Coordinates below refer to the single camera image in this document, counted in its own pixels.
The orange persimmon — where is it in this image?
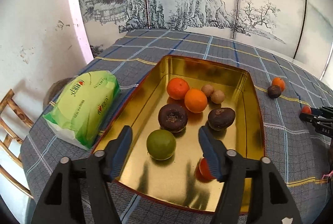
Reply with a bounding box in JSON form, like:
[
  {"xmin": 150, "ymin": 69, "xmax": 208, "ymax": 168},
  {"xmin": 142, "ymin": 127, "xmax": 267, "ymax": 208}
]
[{"xmin": 301, "ymin": 106, "xmax": 312, "ymax": 115}]

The red tomato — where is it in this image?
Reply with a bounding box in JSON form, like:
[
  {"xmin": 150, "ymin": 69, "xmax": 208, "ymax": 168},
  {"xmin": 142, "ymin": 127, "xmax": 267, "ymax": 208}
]
[{"xmin": 199, "ymin": 158, "xmax": 216, "ymax": 180}]

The dark passion fruit small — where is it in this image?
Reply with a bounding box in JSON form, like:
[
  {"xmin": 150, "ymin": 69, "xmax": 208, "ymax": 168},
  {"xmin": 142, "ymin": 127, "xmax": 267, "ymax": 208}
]
[{"xmin": 267, "ymin": 85, "xmax": 282, "ymax": 99}]

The green round fruit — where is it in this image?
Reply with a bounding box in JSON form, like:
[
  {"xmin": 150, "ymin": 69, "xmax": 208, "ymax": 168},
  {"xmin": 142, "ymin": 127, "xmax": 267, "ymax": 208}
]
[{"xmin": 146, "ymin": 129, "xmax": 176, "ymax": 161}]

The dark passion fruit large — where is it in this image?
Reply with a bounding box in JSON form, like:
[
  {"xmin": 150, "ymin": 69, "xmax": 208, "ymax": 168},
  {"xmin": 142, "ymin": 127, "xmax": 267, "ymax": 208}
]
[{"xmin": 158, "ymin": 104, "xmax": 188, "ymax": 133}]

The small orange tangerine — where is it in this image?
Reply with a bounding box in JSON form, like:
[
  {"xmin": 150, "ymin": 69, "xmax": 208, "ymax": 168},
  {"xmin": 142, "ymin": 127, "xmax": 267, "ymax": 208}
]
[{"xmin": 184, "ymin": 89, "xmax": 208, "ymax": 113}]

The red gold metal tin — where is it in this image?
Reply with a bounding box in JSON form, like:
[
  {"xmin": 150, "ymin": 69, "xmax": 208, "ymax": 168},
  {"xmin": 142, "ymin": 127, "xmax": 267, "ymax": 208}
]
[{"xmin": 95, "ymin": 55, "xmax": 264, "ymax": 214}]

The green tissue pack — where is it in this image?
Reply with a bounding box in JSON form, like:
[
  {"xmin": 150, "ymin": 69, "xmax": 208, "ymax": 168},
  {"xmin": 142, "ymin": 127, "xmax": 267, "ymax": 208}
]
[{"xmin": 43, "ymin": 71, "xmax": 120, "ymax": 150}]

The bamboo chair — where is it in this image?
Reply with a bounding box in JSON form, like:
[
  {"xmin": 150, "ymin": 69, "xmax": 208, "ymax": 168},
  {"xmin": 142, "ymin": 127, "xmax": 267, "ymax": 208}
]
[{"xmin": 1, "ymin": 89, "xmax": 34, "ymax": 199}]

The grey round stone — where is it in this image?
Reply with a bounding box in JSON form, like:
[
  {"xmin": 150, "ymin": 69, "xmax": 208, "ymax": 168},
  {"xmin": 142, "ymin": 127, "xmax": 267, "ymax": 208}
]
[{"xmin": 43, "ymin": 77, "xmax": 73, "ymax": 109}]

